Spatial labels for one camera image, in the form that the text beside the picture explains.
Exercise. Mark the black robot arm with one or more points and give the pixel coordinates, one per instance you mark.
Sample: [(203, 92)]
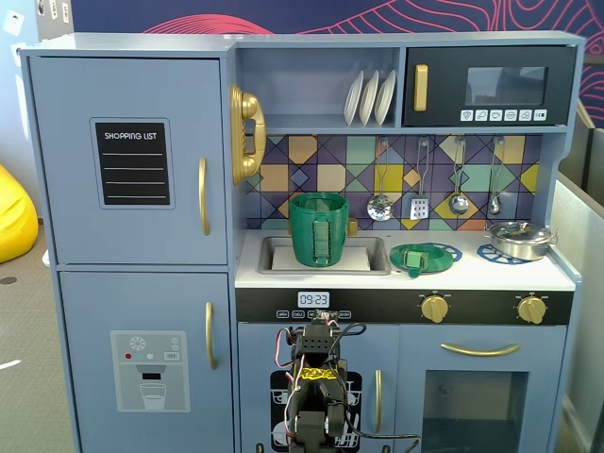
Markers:
[(316, 344)]

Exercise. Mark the green printed lid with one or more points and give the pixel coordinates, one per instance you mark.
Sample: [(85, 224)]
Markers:
[(436, 262)]

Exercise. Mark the steel pot lid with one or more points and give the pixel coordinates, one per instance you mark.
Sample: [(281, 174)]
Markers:
[(509, 230)]

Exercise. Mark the green printed container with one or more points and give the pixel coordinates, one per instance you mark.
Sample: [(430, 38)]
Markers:
[(302, 231)]

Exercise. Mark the gold faucet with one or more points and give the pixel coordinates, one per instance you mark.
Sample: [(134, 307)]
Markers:
[(353, 226)]

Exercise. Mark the digital clock display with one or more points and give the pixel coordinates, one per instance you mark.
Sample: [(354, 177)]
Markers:
[(313, 299)]

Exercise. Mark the grey toy sink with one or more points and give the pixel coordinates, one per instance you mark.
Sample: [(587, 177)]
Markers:
[(380, 255)]

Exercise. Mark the black control panel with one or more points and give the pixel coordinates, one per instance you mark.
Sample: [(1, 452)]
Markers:
[(377, 307)]

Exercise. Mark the steel slotted spatula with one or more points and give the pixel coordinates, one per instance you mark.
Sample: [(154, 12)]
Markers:
[(419, 208)]

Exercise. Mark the gold toy telephone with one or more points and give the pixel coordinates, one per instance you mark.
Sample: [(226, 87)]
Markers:
[(250, 113)]

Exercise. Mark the blue dishwasher door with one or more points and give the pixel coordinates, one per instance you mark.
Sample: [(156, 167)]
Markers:
[(255, 349)]

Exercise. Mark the white toy plate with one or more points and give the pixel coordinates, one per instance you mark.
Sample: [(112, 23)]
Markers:
[(353, 99), (369, 99), (386, 96)]

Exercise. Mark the gold stove knob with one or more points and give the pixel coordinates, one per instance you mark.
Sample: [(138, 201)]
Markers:
[(434, 309), (531, 309)]

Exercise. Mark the steel ladle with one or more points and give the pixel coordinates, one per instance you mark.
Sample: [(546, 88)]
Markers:
[(458, 204)]

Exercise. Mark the black dishwasher sticker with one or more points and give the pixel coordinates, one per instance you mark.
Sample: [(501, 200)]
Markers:
[(278, 387)]

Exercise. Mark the blue oven door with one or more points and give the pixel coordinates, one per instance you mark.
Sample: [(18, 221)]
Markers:
[(410, 349)]

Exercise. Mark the black shopping list board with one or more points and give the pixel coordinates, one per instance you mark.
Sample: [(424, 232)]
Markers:
[(134, 162)]

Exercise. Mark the blue toy play kitchen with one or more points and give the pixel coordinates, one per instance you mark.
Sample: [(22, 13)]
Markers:
[(316, 40)]

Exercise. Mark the steel toy pot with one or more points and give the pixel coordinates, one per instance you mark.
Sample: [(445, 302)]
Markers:
[(519, 249)]

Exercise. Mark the black microwave door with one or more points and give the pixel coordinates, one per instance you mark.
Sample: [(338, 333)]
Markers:
[(443, 56)]

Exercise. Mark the blue freezer door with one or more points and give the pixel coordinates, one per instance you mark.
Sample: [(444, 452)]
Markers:
[(85, 330)]

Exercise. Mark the blue fridge door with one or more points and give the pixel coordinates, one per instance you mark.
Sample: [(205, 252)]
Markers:
[(61, 141)]

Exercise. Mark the grey partition panel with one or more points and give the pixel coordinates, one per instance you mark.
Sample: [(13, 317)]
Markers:
[(580, 264)]

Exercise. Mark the yellow beanbag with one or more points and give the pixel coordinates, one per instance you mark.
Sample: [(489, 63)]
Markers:
[(16, 222)]

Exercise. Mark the dark round floor cover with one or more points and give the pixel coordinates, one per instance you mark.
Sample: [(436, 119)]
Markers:
[(8, 280)]

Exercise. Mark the white wall socket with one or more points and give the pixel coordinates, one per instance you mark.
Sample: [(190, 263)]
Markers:
[(14, 21)]

